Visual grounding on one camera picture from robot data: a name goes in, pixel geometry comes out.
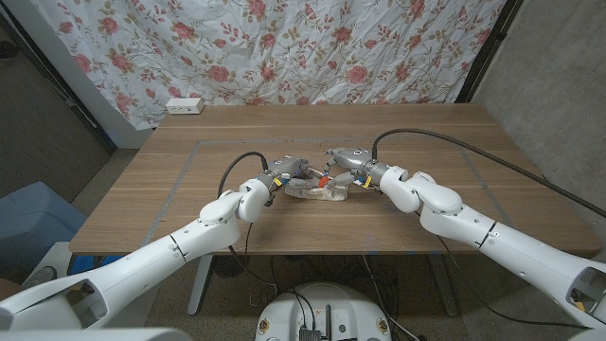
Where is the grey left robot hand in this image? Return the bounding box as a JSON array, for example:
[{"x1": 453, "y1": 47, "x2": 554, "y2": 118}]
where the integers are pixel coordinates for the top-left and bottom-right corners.
[{"x1": 266, "y1": 155, "x2": 316, "y2": 190}]

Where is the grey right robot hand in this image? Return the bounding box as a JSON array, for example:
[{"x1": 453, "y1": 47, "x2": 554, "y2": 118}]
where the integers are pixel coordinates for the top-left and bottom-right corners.
[{"x1": 323, "y1": 147, "x2": 380, "y2": 188}]

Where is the white power strip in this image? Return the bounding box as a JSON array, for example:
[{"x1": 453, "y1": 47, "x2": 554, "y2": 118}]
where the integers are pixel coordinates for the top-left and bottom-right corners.
[{"x1": 165, "y1": 97, "x2": 205, "y2": 116}]

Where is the floral backdrop cloth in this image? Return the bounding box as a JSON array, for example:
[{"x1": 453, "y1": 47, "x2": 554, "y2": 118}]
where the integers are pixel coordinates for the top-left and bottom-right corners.
[{"x1": 35, "y1": 0, "x2": 508, "y2": 132}]

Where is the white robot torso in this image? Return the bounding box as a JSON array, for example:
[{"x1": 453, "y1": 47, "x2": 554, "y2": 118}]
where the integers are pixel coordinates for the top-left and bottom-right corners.
[{"x1": 254, "y1": 282, "x2": 394, "y2": 341}]

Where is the metal table leg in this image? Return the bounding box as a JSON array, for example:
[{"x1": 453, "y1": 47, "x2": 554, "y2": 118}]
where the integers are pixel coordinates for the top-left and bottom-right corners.
[
  {"x1": 187, "y1": 254, "x2": 214, "y2": 316},
  {"x1": 428, "y1": 254, "x2": 460, "y2": 317}
]

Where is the white blue plastic machine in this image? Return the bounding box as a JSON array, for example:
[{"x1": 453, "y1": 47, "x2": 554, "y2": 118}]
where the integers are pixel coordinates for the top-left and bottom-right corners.
[{"x1": 21, "y1": 241, "x2": 124, "y2": 290}]

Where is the blue plastic bin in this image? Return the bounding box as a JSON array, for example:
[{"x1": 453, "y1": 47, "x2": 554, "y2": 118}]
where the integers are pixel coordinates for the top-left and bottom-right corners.
[{"x1": 0, "y1": 181, "x2": 90, "y2": 280}]

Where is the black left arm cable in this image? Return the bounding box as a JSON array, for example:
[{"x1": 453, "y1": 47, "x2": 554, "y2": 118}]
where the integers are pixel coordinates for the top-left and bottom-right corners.
[{"x1": 216, "y1": 151, "x2": 270, "y2": 198}]

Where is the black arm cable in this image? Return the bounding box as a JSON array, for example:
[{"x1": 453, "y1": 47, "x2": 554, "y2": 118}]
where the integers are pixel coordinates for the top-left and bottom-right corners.
[
  {"x1": 216, "y1": 151, "x2": 270, "y2": 198},
  {"x1": 371, "y1": 128, "x2": 606, "y2": 219}
]

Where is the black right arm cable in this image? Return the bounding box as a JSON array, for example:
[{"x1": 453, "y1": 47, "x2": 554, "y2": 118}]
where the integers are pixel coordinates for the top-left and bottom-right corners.
[{"x1": 371, "y1": 128, "x2": 606, "y2": 219}]

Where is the black frame pole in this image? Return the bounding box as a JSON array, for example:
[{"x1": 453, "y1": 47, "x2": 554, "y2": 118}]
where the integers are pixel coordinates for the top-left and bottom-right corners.
[{"x1": 454, "y1": 0, "x2": 525, "y2": 104}]

